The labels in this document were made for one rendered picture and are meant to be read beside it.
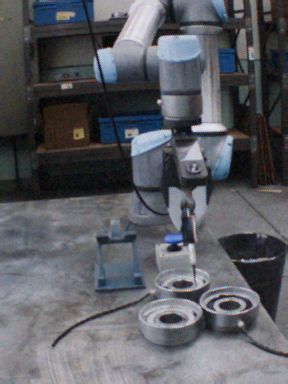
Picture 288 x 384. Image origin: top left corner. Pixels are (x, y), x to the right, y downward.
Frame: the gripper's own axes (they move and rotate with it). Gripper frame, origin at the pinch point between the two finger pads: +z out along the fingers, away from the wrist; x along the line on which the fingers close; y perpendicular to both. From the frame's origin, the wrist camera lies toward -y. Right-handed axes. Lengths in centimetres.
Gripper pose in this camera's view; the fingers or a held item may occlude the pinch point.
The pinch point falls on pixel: (188, 225)
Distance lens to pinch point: 100.2
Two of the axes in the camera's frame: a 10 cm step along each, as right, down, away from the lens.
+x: -10.0, 0.7, -0.6
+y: -0.8, -2.7, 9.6
